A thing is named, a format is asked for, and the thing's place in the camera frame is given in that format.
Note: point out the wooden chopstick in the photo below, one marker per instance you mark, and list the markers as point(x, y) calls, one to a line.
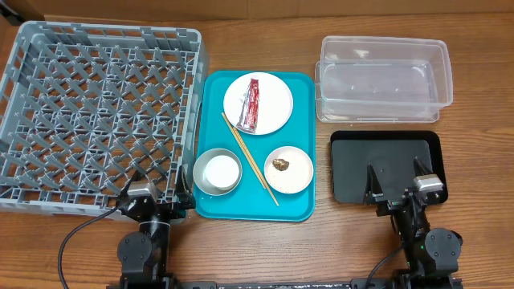
point(248, 156)
point(268, 189)

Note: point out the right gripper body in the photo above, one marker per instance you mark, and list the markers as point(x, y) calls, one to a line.
point(397, 203)

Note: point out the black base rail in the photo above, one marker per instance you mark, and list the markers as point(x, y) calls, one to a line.
point(353, 284)

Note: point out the brown food scrap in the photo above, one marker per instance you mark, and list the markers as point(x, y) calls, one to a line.
point(280, 164)

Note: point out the grey round bowl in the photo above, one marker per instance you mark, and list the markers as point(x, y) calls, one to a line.
point(199, 168)

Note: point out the red snack wrapper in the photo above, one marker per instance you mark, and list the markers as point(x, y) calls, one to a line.
point(248, 118)

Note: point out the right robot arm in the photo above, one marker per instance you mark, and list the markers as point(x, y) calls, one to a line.
point(431, 254)

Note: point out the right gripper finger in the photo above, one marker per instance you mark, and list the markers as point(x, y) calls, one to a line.
point(419, 168)
point(373, 187)

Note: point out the teal plastic tray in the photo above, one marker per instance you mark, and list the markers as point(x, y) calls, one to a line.
point(249, 200)

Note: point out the large white plate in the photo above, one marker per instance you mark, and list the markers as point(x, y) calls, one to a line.
point(275, 101)

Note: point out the black plastic tray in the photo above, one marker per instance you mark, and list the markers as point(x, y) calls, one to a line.
point(391, 153)

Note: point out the grey plastic dish rack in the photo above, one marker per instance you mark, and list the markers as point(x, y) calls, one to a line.
point(83, 106)

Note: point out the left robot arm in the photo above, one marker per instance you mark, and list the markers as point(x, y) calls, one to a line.
point(143, 254)

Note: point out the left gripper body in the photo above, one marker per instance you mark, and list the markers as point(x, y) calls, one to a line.
point(170, 211)

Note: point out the clear plastic bin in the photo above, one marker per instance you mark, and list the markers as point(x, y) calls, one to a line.
point(370, 79)

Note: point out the white paper cup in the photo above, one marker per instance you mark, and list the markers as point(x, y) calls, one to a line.
point(222, 172)

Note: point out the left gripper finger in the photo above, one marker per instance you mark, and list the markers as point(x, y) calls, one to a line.
point(135, 177)
point(182, 188)

